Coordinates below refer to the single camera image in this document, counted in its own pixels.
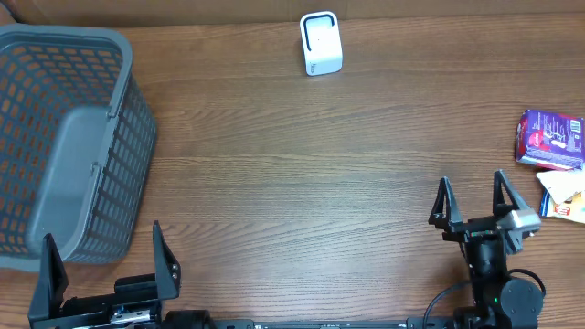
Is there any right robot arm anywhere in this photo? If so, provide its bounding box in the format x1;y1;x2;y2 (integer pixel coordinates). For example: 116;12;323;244
421;170;547;329

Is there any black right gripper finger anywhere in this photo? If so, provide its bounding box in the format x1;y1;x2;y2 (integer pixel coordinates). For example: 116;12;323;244
493;169;529;217
428;176;463;227

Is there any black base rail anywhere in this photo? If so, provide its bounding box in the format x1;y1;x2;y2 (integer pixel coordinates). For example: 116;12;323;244
200;316;458;329

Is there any white barcode scanner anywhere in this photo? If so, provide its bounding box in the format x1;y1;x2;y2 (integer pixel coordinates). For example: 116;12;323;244
300;11;343;76

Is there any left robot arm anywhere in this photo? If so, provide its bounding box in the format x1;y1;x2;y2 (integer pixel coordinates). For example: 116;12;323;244
27;222;215;329

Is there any red purple pad pack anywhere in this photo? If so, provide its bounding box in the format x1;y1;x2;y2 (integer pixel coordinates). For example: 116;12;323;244
515;110;584;170

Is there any white bamboo print tube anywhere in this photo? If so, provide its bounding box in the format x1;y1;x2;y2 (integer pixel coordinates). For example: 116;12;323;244
536;169;584;204

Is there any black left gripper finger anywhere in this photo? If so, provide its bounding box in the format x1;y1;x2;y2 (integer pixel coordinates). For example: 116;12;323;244
153;221;181;301
27;233;69;323

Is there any grey plastic basket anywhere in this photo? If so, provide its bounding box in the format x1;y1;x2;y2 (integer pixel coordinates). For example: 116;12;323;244
1;24;157;271

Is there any yellow snack bag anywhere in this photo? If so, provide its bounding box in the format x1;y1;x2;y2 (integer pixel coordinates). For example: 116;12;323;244
539;192;585;224

